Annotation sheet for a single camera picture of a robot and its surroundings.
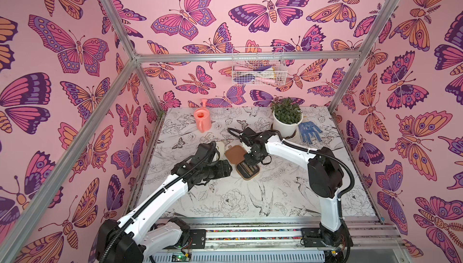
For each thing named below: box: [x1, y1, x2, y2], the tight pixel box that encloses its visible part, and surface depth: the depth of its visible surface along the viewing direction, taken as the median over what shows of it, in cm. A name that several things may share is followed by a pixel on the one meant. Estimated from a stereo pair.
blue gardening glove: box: [298, 121, 323, 145], surface depth 112 cm
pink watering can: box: [194, 98, 212, 134], surface depth 105 cm
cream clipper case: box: [212, 141, 225, 162], surface depth 101 cm
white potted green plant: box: [270, 95, 304, 139], surface depth 98 cm
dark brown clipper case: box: [224, 144, 260, 181], surface depth 94 cm
